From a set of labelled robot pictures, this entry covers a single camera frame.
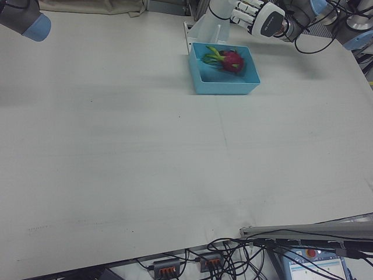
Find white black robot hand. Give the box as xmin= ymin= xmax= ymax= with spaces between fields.
xmin=229 ymin=0 xmax=288 ymax=39

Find red dragon fruit green leaves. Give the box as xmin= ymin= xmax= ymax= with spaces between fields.
xmin=202 ymin=45 xmax=246 ymax=75

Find small light blue plastic bin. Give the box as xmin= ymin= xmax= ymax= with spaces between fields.
xmin=188 ymin=42 xmax=262 ymax=96

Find beige cloth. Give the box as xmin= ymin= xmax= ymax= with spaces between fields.
xmin=37 ymin=0 xmax=146 ymax=17

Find grey hub with orange ports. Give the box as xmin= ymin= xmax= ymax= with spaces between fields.
xmin=153 ymin=258 xmax=181 ymax=278
xmin=199 ymin=251 xmax=224 ymax=272

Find teach pendant with red button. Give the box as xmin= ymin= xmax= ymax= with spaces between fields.
xmin=281 ymin=246 xmax=350 ymax=280

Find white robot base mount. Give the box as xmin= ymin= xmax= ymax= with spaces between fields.
xmin=182 ymin=0 xmax=238 ymax=56

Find aluminium profile post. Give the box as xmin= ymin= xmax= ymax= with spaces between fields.
xmin=239 ymin=213 xmax=373 ymax=239

